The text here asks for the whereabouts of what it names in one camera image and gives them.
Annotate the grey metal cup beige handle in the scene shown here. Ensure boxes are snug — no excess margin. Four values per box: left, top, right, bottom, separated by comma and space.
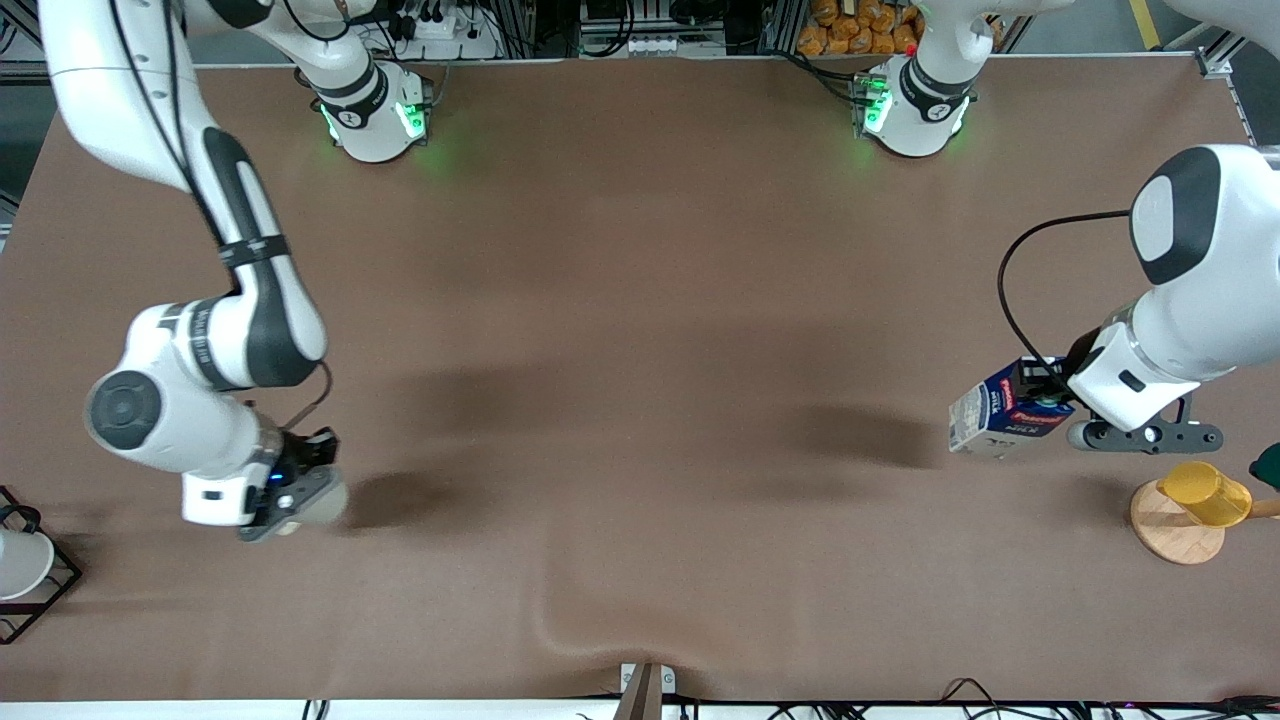
294, 467, 350, 532

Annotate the yellow plastic cup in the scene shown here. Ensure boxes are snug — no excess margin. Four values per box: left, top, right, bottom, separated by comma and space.
1157, 461, 1254, 529

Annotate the wooden cup stand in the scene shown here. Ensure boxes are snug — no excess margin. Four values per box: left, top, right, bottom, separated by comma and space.
1130, 479, 1280, 567

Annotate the long white power strip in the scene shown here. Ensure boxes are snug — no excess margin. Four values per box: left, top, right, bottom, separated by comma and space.
582, 34, 694, 59

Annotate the blue milk carton green cap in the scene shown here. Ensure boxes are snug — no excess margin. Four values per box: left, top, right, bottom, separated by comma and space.
947, 358, 1078, 462

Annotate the aluminium frame profile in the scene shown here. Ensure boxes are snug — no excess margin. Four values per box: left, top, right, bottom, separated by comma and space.
1194, 28, 1280, 78

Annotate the white power strip with plugs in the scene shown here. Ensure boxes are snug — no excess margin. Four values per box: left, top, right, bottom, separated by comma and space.
393, 3, 502, 62

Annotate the pile of orange snack bags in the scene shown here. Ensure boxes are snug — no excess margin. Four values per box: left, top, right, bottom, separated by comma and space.
796, 0, 924, 59

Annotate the metal table edge bracket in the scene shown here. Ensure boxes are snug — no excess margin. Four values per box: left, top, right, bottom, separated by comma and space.
619, 662, 678, 720

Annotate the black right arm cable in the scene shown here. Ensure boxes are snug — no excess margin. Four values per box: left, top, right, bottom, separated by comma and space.
279, 361, 335, 432

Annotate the black wire rack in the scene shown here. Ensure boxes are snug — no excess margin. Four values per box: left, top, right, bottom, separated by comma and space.
0, 486, 84, 645

